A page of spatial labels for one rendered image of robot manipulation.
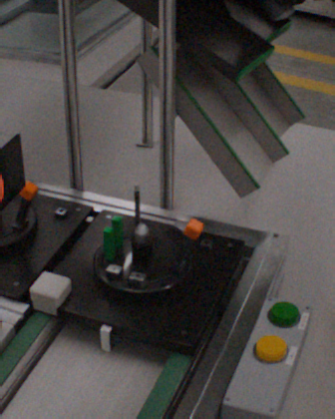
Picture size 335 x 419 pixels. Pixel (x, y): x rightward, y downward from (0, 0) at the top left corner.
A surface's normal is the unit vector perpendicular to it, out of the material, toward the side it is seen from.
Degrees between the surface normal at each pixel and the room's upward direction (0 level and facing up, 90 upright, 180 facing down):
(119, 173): 0
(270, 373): 0
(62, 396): 0
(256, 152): 45
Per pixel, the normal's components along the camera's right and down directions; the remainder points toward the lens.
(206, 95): 0.61, -0.39
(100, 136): 0.00, -0.83
